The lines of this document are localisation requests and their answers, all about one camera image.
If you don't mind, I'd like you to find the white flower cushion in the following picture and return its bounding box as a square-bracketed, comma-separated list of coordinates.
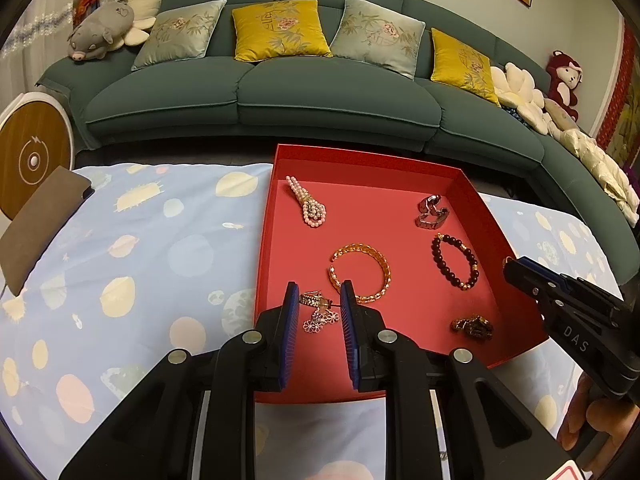
[490, 61, 551, 136]

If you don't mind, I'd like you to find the red monkey plush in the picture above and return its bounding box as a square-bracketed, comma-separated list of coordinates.
[545, 50, 585, 122]

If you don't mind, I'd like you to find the yellow embroidered cushion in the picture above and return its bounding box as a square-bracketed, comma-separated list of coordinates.
[430, 27, 502, 107]
[231, 0, 333, 63]

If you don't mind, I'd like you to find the brown mat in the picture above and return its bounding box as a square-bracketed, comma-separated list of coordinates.
[0, 165, 96, 297]

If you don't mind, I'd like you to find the gold cuff bangle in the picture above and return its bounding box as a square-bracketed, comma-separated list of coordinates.
[327, 244, 392, 305]

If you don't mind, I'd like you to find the grey embroidered cushion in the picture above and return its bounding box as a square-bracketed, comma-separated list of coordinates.
[330, 0, 427, 81]
[131, 0, 228, 72]

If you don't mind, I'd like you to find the beige plush toy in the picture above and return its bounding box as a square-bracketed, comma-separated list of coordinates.
[544, 99, 577, 136]

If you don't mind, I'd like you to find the dark bead bracelet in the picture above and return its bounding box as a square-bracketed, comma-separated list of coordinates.
[431, 232, 480, 291]

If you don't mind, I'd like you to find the silver tinsel garland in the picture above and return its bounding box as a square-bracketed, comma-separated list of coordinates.
[0, 2, 76, 58]

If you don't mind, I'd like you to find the white round wooden-top stool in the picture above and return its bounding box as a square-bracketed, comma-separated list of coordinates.
[0, 91, 76, 221]

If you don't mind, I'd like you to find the beige quilt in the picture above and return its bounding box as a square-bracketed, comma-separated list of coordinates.
[557, 127, 640, 226]

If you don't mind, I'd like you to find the red wall hanging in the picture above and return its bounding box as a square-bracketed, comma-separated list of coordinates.
[597, 14, 640, 171]

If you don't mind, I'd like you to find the green sofa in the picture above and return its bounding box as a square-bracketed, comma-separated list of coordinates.
[35, 0, 640, 241]

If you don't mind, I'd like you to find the person's right hand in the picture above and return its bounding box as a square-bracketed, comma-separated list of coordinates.
[555, 374, 633, 455]

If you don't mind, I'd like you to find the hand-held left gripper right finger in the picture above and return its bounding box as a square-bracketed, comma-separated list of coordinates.
[340, 280, 581, 480]

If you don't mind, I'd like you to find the red cardboard box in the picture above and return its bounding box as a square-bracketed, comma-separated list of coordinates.
[254, 143, 550, 405]

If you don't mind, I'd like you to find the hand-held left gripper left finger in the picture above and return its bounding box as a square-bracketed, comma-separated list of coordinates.
[57, 281, 301, 480]

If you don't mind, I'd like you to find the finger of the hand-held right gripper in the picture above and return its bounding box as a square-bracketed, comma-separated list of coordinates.
[502, 256, 567, 311]
[554, 271, 624, 312]

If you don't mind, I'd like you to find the silver flower chain bracelet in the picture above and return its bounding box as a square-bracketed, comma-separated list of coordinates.
[299, 291, 342, 335]

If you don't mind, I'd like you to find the pearl bracelet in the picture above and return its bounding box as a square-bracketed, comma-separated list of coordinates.
[286, 175, 328, 228]

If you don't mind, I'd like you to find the blue printed blanket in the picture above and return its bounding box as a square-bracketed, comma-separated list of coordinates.
[0, 161, 631, 480]

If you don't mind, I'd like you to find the grey pig plush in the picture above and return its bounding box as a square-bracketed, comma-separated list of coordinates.
[67, 0, 137, 63]

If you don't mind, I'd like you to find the silver wristwatch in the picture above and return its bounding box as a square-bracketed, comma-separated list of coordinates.
[414, 194, 450, 231]

